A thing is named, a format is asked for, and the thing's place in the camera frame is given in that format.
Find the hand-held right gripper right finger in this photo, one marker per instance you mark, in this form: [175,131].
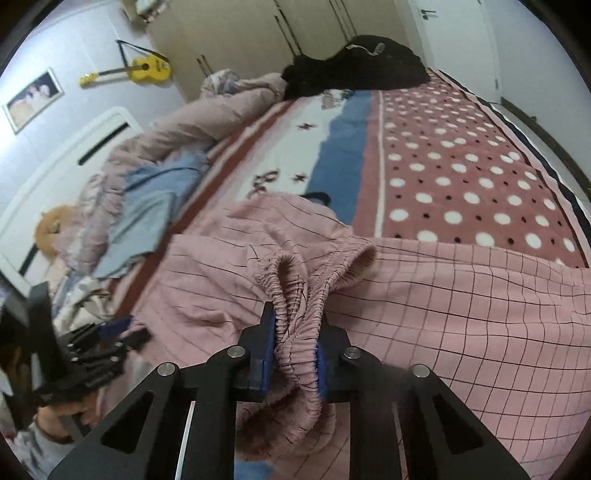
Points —
[322,374]

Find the black clothing pile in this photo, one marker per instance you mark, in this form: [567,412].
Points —
[369,69]

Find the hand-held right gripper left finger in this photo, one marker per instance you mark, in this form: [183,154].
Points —
[266,353]

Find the yellow guitar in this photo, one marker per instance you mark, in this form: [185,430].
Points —
[147,69]

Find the person's left hand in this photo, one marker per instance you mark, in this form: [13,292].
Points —
[51,417]

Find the pink duvet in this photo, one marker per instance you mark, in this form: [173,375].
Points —
[194,124]

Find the framed wall photo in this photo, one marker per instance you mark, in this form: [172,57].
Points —
[32,99]

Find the orange plush toy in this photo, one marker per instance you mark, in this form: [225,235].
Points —
[53,228]

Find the white door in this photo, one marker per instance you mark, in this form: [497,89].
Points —
[457,41]

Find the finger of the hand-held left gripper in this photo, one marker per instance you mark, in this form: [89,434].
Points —
[108,330]
[117,355]

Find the beige wardrobe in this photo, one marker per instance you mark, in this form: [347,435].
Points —
[231,32]

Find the polka dot printed blanket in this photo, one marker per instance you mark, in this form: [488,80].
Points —
[438,161]

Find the floral patterned cloth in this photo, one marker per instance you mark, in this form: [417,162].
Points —
[87,295]

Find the white headboard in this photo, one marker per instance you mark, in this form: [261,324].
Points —
[60,157]

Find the pink plaid pants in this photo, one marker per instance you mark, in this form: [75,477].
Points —
[461,323]

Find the person's left forearm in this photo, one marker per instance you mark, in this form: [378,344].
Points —
[32,454]

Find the light blue cloth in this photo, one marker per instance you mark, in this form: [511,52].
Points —
[147,207]

